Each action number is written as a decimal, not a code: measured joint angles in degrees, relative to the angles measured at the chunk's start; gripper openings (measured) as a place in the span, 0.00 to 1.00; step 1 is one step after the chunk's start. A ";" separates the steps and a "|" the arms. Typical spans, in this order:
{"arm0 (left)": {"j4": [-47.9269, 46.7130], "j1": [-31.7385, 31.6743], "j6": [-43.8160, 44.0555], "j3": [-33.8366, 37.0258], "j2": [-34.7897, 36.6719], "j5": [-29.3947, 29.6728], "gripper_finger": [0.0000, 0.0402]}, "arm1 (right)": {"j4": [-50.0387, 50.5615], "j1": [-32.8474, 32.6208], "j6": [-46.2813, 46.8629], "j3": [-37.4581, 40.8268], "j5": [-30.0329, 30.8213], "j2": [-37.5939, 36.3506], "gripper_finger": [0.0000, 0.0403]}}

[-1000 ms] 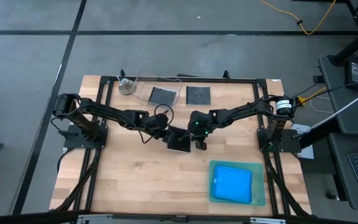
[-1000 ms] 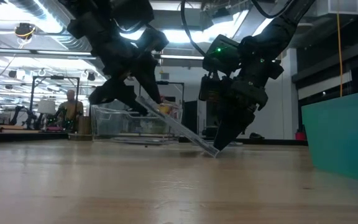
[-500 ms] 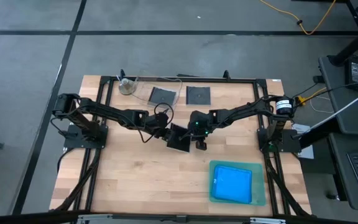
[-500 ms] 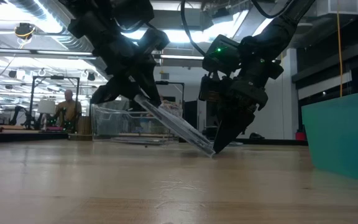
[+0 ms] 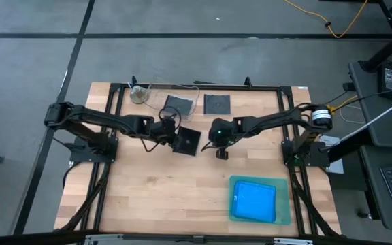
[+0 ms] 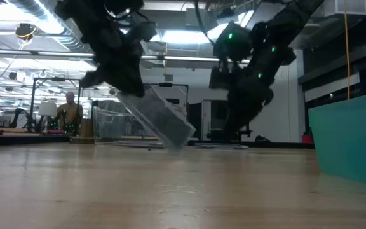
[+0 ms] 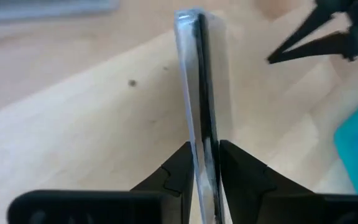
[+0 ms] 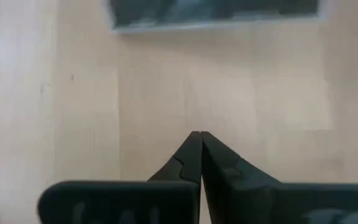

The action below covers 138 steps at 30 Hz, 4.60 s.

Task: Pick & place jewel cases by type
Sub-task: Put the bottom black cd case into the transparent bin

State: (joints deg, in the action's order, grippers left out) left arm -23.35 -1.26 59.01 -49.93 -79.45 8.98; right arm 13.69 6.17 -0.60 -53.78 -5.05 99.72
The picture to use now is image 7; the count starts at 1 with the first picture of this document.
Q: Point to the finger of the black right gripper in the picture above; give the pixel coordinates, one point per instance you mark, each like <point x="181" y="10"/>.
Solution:
<point x="331" y="9"/>
<point x="328" y="45"/>

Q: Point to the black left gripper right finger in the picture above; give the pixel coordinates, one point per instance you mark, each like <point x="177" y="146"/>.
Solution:
<point x="244" y="186"/>

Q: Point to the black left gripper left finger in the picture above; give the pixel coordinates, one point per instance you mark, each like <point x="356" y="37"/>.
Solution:
<point x="179" y="174"/>

